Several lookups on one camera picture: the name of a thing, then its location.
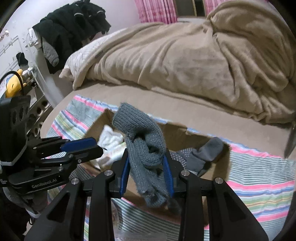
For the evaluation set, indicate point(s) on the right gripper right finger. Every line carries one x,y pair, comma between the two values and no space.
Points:
169,180

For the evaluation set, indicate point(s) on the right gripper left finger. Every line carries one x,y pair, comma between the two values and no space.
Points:
125,173

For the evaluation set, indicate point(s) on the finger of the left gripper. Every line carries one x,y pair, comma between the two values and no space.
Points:
73,146
77,157

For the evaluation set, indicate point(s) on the white sock bundle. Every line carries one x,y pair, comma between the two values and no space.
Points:
113,145

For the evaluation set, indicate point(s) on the grey dotted sock bundle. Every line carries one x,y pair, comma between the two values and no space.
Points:
199,161

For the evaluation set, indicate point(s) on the grey knit sock bundle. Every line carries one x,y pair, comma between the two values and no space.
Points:
146,149

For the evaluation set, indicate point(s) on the brown cardboard box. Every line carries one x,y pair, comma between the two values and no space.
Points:
177,137

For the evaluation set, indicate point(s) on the metal shelf rack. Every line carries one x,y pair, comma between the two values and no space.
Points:
40,107

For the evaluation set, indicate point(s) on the white patterned pillow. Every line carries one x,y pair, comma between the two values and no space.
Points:
76,59

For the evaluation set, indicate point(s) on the yellow toy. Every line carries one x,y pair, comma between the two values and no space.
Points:
13,84

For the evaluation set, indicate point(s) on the striped colourful towel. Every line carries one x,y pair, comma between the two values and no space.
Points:
265,183

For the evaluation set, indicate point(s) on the beige bed mattress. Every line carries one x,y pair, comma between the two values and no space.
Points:
206,120

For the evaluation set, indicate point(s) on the pile of black clothes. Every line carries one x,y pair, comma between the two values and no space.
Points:
63,31

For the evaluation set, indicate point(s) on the beige fleece blanket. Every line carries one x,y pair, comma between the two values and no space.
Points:
241,59

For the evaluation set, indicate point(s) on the pink window curtain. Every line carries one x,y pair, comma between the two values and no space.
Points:
169,11

